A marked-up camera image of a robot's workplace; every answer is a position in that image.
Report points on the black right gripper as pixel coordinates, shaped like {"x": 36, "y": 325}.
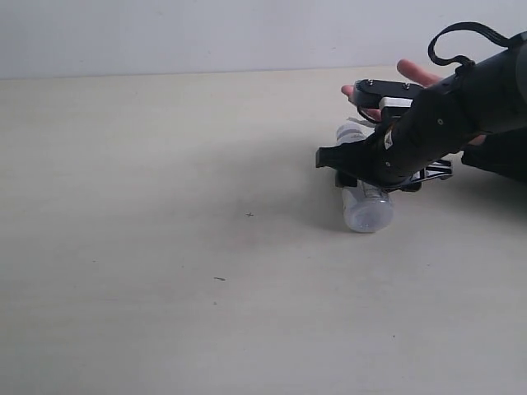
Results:
{"x": 412, "y": 134}

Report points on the frosted bottle green round label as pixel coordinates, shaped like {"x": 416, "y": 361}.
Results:
{"x": 366, "y": 208}

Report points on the black sleeved forearm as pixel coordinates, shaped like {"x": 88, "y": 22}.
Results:
{"x": 501, "y": 153}

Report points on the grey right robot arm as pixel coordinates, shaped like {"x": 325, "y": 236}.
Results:
{"x": 502, "y": 80}

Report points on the person's open bare hand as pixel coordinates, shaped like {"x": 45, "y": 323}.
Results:
{"x": 414, "y": 73}

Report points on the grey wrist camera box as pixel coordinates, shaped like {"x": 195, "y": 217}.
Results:
{"x": 368, "y": 93}

